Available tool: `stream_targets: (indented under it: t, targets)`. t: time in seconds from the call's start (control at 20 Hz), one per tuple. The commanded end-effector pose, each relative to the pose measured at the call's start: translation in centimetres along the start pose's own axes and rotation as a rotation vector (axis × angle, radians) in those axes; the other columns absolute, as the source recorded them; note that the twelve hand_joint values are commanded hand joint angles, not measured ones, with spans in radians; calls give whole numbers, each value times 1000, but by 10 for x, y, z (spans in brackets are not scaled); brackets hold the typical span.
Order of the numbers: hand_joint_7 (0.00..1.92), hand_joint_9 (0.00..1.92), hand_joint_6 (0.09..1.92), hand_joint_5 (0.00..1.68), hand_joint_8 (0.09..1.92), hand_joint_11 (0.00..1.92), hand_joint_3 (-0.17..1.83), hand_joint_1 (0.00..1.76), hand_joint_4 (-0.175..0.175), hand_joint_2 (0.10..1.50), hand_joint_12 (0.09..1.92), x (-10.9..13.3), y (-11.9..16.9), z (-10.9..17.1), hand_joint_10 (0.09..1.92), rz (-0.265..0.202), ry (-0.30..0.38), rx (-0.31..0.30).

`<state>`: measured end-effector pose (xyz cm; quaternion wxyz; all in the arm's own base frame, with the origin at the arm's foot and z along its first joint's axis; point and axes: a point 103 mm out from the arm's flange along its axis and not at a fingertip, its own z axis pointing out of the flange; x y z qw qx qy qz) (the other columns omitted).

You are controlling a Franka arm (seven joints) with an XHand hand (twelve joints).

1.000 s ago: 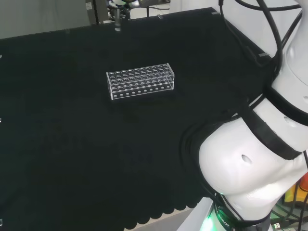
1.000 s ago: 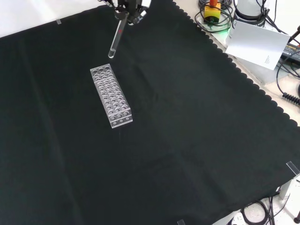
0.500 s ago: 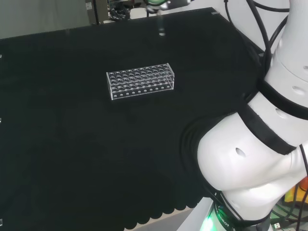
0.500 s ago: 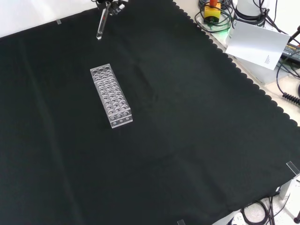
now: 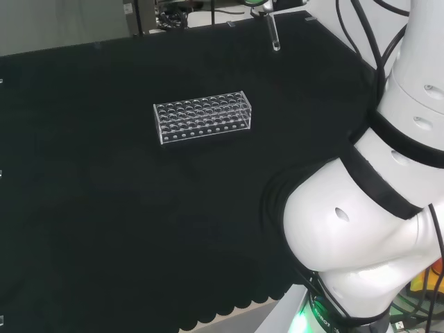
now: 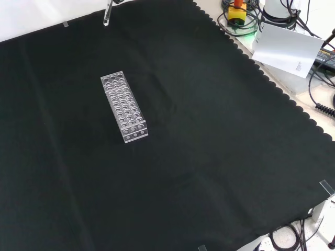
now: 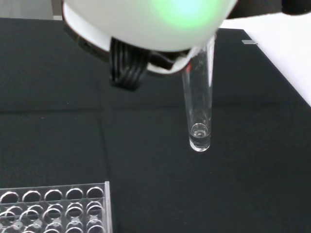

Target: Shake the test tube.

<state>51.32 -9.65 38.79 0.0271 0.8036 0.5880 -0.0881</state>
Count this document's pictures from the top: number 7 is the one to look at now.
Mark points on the small metal cloth clip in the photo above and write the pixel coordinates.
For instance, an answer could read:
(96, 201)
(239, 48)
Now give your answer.
(249, 42)

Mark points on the clear plastic test tube rack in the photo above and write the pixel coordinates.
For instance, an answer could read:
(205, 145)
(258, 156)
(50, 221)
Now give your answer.
(56, 208)

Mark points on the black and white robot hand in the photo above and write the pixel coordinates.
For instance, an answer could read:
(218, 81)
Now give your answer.
(145, 21)

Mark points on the black bench cloth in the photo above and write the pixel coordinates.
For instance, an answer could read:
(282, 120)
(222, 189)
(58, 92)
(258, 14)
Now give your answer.
(158, 182)

